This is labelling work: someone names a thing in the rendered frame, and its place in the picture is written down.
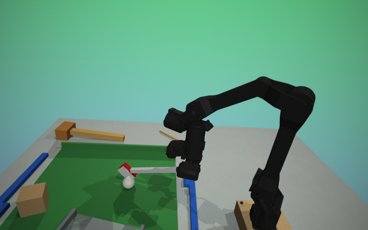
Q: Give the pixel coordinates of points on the green putting mat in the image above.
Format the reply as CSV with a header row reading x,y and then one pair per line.
x,y
89,181

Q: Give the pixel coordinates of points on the white ball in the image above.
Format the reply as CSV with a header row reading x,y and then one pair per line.
x,y
128,182

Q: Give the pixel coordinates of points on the brown wooden mallet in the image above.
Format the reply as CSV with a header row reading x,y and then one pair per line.
x,y
68,129

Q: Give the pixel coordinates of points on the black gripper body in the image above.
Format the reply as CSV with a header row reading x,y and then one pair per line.
x,y
193,153

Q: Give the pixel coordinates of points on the red and grey golf putter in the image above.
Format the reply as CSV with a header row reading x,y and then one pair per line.
x,y
126,170

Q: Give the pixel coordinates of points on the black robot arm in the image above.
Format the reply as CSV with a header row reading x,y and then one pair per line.
x,y
295,103

